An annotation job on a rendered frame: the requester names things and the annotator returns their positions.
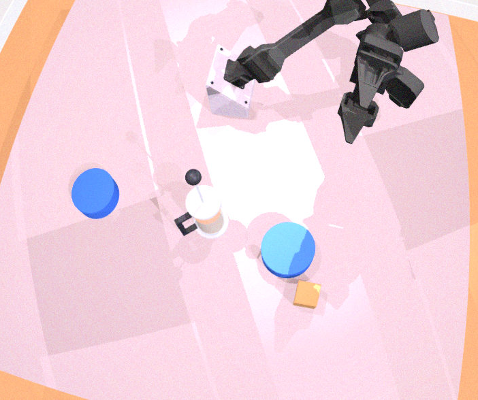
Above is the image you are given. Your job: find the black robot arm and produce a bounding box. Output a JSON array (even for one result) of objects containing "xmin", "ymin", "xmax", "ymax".
[{"xmin": 223, "ymin": 0, "xmax": 439, "ymax": 109}]

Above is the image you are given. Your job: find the glass french press with black handle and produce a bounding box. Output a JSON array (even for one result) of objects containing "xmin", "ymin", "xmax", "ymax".
[{"xmin": 174, "ymin": 169, "xmax": 229, "ymax": 239}]

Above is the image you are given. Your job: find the orange square block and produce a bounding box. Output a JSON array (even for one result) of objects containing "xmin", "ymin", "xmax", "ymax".
[{"xmin": 293, "ymin": 280, "xmax": 321, "ymax": 309}]

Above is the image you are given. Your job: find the light blue cylinder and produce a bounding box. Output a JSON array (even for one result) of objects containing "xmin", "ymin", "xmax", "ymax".
[
  {"xmin": 261, "ymin": 222, "xmax": 315, "ymax": 278},
  {"xmin": 71, "ymin": 168, "xmax": 120, "ymax": 219}
]

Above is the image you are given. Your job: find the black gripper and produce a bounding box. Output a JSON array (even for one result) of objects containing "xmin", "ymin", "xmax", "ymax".
[{"xmin": 337, "ymin": 33, "xmax": 404, "ymax": 144}]

